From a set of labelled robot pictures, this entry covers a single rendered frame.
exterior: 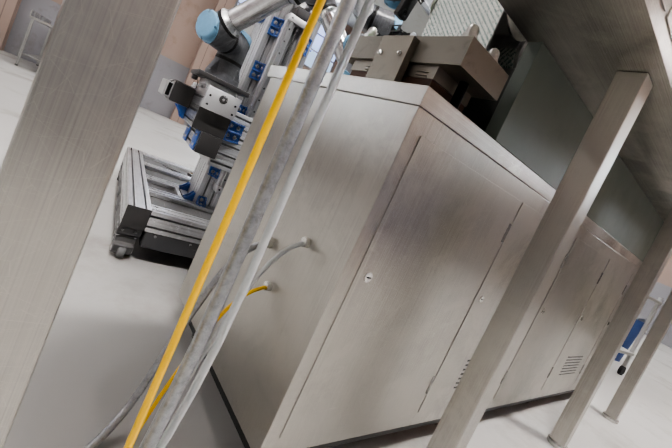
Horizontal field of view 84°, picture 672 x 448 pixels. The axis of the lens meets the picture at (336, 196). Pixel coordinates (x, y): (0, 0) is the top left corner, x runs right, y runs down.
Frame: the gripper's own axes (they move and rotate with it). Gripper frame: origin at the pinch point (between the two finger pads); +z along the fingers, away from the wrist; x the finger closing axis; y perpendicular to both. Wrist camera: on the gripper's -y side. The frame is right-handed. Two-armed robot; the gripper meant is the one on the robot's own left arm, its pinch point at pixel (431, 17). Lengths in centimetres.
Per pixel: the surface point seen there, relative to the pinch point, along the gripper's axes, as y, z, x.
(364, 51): -12.8, 22.9, -24.7
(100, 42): -2, 78, -79
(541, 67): 15.8, 39.7, 0.7
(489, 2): 14.8, 17.6, -5.0
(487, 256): -19, 70, 17
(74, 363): -96, 77, -58
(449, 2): 6.9, 6.7, -4.9
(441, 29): 1.8, 13.1, -4.9
